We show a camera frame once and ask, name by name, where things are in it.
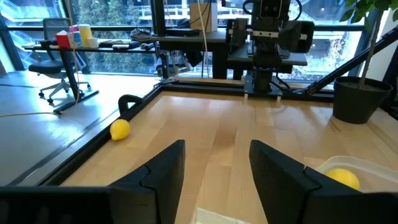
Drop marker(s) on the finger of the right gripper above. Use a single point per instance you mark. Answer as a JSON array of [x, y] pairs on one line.
[[237, 43], [295, 45]]

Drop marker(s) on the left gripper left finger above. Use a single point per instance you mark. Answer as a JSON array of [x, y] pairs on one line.
[[149, 193]]

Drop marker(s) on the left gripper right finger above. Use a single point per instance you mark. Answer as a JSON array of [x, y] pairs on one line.
[[286, 193]]

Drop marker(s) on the yellow lemon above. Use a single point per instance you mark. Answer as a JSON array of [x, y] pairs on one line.
[[120, 129], [343, 178]]

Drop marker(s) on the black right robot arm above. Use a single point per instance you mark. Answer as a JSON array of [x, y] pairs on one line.
[[263, 82]]

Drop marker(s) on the clear plastic tupperware container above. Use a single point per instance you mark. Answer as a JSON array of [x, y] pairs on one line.
[[373, 168]]

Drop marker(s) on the cardboard box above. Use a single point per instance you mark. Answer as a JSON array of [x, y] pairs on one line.
[[194, 18]]

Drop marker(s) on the black diagonal strut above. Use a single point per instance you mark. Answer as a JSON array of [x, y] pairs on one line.
[[342, 67]]

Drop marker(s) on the black flat device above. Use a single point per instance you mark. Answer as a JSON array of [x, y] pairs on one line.
[[183, 31]]

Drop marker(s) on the potted green plant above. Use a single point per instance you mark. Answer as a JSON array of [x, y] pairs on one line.
[[360, 102]]

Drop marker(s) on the dark bundled bag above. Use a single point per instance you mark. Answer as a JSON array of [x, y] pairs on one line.
[[140, 33]]

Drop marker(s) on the black side table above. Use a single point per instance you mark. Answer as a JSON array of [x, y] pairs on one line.
[[70, 71]]

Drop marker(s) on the white cup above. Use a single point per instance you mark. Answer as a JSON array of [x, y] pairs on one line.
[[92, 43]]

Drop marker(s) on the yellow canister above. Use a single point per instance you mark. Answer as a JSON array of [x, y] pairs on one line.
[[85, 32]]

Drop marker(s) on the grey office chair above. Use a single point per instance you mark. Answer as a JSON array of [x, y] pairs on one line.
[[46, 67]]

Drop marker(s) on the white blue carton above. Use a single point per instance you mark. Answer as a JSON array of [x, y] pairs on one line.
[[75, 40]]

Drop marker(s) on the red cup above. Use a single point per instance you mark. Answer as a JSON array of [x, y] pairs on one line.
[[63, 41]]

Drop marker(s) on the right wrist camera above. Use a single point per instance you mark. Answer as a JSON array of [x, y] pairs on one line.
[[270, 9]]

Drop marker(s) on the black aluminium table frame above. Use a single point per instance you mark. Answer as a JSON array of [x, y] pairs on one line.
[[202, 88]]

